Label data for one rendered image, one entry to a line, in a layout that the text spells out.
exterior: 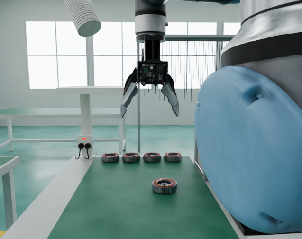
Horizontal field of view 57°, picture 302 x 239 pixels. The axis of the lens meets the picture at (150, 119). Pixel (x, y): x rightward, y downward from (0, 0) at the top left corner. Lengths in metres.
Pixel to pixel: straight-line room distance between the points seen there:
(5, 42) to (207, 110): 8.12
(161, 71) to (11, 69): 7.63
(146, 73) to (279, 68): 0.50
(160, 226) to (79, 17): 1.33
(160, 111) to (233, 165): 7.32
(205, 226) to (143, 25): 0.69
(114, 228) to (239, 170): 0.84
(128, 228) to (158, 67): 0.58
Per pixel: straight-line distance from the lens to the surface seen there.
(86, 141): 1.74
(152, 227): 1.01
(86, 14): 1.85
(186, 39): 4.72
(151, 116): 7.51
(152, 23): 0.67
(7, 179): 2.01
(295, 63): 0.18
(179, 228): 1.01
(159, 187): 1.24
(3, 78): 8.28
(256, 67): 0.19
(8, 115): 4.40
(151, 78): 0.66
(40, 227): 1.08
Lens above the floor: 1.25
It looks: 8 degrees down
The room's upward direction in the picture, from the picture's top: straight up
